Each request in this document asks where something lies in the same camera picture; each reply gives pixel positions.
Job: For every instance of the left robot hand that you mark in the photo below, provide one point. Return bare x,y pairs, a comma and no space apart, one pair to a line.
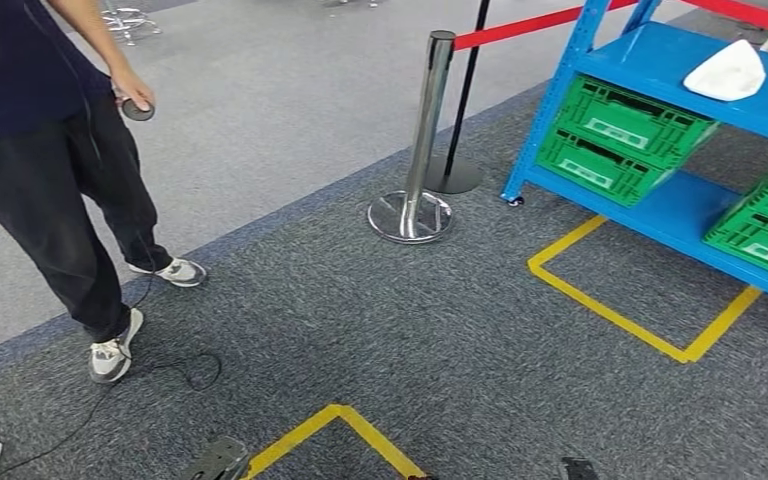
218,460

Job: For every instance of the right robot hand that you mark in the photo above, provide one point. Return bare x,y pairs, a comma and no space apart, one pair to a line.
579,469

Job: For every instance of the small black disc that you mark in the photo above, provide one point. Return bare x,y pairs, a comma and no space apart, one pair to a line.
139,111

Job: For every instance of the blue metal shelf rack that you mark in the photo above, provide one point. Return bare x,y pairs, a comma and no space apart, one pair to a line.
662,60

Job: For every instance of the white plastic cover part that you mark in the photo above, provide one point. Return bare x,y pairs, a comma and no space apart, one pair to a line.
728,73

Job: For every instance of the person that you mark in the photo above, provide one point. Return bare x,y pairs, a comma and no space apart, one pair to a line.
26,132

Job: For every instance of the person's hand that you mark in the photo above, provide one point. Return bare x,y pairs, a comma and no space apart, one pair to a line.
132,89

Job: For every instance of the chrome swivel chair base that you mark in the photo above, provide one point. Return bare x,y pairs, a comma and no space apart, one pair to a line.
126,20

